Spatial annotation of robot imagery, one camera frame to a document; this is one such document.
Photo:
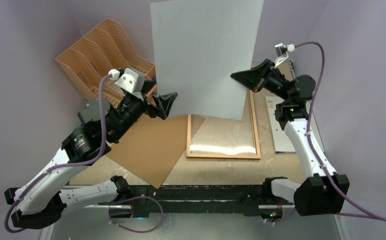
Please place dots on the plant window photo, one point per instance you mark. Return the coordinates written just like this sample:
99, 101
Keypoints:
197, 46

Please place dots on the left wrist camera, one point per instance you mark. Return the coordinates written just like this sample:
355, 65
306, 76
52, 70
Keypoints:
129, 80

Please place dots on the white panel sheet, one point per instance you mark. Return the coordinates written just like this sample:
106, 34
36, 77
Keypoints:
282, 143

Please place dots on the orange plastic file organizer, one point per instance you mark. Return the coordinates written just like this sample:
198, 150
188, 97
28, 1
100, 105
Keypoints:
105, 47

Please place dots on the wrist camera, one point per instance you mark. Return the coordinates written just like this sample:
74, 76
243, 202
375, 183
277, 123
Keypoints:
282, 52
129, 80

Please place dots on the brown backing board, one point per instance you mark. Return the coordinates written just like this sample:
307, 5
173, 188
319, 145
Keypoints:
154, 151

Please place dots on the brown wooden picture frame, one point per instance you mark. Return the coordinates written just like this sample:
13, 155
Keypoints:
194, 122

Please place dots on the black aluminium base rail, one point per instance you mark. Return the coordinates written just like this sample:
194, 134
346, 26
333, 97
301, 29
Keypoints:
249, 200

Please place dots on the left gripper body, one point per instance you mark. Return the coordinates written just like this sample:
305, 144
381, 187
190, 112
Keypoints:
130, 110

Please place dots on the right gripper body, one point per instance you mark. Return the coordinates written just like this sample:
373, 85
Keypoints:
265, 79

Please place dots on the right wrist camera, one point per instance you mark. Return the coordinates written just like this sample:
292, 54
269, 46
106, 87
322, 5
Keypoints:
282, 52

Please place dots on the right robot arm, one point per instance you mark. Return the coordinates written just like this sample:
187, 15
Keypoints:
323, 189

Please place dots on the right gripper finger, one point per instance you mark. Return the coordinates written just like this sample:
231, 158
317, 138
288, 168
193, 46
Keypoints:
263, 69
252, 79

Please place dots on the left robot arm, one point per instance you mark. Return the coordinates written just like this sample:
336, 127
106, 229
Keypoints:
43, 201

